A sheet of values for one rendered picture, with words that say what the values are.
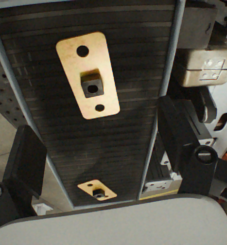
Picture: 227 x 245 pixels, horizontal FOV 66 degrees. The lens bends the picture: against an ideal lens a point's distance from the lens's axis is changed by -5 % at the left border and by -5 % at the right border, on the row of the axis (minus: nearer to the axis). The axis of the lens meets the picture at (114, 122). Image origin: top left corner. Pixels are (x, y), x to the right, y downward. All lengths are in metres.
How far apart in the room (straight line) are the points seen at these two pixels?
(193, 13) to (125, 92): 0.12
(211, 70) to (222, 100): 0.20
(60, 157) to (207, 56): 0.24
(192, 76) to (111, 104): 0.16
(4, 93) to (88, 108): 0.65
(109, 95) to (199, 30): 0.13
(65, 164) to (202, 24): 0.24
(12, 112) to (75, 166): 0.63
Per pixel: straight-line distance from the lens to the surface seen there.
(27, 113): 0.19
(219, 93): 0.48
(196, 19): 0.24
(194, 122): 0.40
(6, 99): 0.83
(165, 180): 0.61
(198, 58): 0.29
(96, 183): 0.32
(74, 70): 0.16
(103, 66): 0.16
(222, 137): 0.63
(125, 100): 0.19
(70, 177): 0.30
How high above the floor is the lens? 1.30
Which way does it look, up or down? 44 degrees down
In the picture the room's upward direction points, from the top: 171 degrees clockwise
